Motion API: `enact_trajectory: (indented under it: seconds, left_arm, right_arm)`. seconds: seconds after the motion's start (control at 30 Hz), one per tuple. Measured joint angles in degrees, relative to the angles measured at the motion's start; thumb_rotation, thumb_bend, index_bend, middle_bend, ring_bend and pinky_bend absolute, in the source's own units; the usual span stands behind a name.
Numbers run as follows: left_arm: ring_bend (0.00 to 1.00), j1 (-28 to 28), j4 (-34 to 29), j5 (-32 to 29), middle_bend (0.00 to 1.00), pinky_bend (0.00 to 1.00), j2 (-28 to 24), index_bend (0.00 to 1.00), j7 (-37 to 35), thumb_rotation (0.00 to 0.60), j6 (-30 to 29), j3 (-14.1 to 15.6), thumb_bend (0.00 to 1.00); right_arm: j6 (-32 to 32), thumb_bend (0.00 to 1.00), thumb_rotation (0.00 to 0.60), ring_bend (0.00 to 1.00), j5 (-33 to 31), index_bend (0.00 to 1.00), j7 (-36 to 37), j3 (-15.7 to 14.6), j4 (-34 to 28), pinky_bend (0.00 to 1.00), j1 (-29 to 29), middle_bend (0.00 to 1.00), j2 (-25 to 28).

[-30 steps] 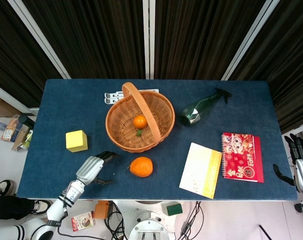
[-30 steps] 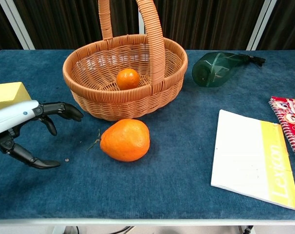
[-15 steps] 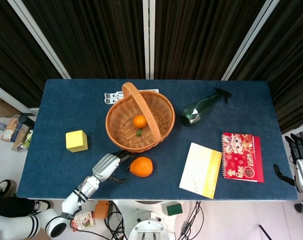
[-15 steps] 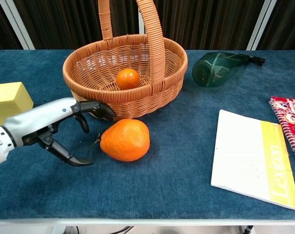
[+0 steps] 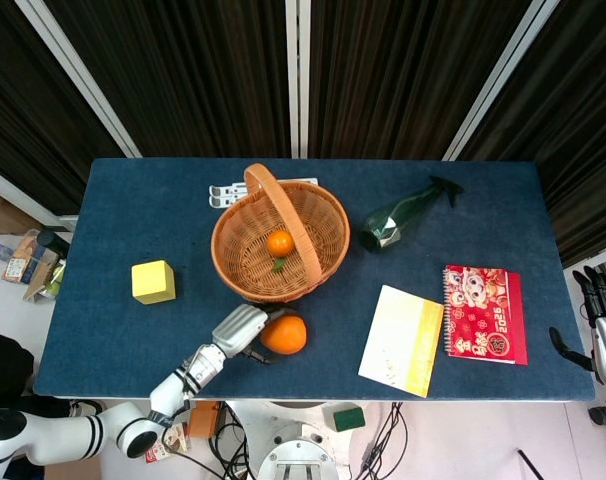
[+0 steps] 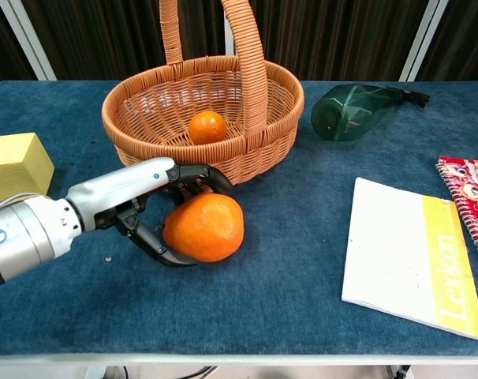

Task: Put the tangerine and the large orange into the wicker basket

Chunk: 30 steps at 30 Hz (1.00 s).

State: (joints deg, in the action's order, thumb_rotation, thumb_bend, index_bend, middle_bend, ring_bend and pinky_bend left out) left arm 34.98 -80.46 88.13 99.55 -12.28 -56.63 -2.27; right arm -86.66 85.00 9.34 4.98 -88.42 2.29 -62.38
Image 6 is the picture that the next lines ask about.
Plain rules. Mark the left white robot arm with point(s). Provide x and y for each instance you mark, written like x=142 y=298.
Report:
x=26 y=237

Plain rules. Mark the white yellow Lexicon booklet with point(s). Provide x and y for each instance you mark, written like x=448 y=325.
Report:
x=396 y=252

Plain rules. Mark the small orange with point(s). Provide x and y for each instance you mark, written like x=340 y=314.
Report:
x=207 y=127

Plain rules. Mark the red spiral calendar notebook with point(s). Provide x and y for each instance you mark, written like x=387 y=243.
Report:
x=473 y=197

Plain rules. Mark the green glass spray bottle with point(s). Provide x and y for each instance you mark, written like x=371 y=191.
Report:
x=349 y=114

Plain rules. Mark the large orange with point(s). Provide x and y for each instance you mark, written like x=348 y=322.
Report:
x=203 y=227

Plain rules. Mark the white screen post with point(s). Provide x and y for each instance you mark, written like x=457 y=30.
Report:
x=424 y=39
x=28 y=39

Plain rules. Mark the yellow foam block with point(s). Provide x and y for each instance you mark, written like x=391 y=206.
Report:
x=14 y=166

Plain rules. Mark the dark screen panel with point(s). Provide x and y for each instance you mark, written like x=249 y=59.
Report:
x=2 y=47
x=105 y=39
x=333 y=39
x=464 y=39

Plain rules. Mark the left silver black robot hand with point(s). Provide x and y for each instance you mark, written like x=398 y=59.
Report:
x=116 y=189

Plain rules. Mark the blue tablecloth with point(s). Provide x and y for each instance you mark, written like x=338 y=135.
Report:
x=262 y=308

